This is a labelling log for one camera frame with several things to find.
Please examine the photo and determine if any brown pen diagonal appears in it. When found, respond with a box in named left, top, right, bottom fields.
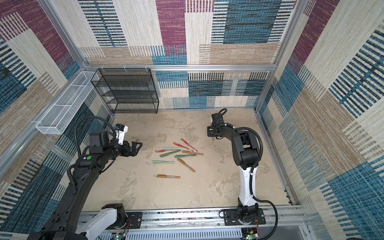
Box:
left=177, top=158, right=196, bottom=173

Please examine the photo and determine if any light green marker lower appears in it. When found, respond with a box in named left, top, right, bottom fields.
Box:
left=152, top=161, right=175, bottom=164

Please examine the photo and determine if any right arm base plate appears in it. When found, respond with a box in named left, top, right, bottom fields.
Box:
left=219, top=208, right=266, bottom=226

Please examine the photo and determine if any gold marker bottom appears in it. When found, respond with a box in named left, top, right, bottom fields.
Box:
left=156, top=174, right=181, bottom=179

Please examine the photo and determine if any dark green pen right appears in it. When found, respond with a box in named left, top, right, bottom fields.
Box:
left=174, top=154, right=197, bottom=158

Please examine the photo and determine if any brown pen upper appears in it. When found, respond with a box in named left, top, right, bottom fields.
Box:
left=182, top=151, right=204, bottom=156

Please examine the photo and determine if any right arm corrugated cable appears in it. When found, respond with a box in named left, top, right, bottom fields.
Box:
left=218, top=108, right=279, bottom=240

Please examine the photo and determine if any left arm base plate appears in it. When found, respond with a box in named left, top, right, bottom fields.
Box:
left=107, top=212, right=143, bottom=230

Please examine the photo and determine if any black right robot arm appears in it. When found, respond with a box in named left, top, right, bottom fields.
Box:
left=207, top=109, right=264, bottom=224

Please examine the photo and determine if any dark green pen left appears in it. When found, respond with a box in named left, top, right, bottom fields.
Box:
left=160, top=150, right=182, bottom=158

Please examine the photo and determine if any light green pen upper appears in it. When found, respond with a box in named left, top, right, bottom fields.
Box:
left=163, top=147, right=185, bottom=151

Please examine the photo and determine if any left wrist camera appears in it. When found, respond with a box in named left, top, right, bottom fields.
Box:
left=115, top=124, right=128, bottom=145

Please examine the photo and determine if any dark green pen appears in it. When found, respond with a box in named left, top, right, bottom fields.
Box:
left=160, top=150, right=182, bottom=158
left=174, top=154, right=197, bottom=158

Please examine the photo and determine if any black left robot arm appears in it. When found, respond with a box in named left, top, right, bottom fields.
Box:
left=28, top=131, right=143, bottom=240

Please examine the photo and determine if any black wire mesh shelf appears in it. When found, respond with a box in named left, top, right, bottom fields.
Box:
left=91, top=68, right=159, bottom=114

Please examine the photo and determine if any white wire mesh basket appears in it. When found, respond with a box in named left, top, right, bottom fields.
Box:
left=36, top=71, right=95, bottom=135

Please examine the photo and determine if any aluminium front rail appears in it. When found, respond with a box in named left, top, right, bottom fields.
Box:
left=97, top=206, right=316, bottom=240

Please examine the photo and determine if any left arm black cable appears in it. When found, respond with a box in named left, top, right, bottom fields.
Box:
left=74, top=116, right=118, bottom=157

